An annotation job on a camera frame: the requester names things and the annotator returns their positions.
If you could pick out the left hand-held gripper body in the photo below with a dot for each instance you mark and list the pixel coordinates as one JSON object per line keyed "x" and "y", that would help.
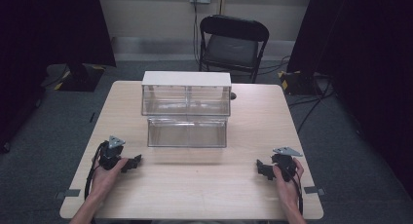
{"x": 112, "y": 152}

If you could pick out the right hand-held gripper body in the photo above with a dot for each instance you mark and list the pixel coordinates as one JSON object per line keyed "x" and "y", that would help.
{"x": 285, "y": 162}

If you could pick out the person's right hand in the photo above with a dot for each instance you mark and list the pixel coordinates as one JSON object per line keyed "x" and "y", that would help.
{"x": 287, "y": 190}

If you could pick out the person's left hand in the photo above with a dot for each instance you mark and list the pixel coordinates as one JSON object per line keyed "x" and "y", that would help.
{"x": 105, "y": 180}

